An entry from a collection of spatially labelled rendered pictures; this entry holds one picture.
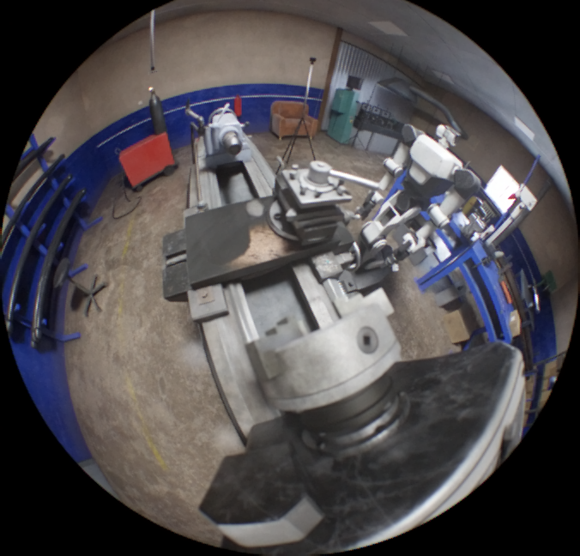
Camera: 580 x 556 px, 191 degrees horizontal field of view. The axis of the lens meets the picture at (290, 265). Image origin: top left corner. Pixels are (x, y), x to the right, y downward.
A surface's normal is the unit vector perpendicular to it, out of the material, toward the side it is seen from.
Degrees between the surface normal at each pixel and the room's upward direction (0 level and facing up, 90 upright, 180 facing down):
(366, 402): 2
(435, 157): 90
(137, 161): 90
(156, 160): 90
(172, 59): 90
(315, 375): 27
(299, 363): 33
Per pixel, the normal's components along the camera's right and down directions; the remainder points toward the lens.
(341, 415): -0.29, -0.33
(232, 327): 0.11, -0.49
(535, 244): -0.92, 0.28
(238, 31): 0.38, 0.83
